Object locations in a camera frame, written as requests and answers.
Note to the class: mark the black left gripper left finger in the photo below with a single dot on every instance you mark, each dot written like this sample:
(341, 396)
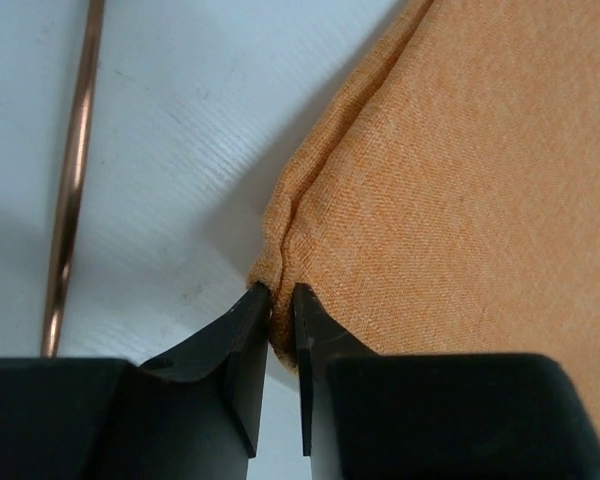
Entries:
(234, 347)

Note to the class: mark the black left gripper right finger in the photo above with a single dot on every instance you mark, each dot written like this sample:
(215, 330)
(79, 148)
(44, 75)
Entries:
(319, 339)

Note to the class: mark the orange cloth placemat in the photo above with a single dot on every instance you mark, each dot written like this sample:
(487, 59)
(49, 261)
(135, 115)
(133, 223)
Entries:
(449, 197)

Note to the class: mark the copper fork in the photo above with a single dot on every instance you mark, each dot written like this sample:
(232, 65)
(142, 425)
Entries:
(72, 181)

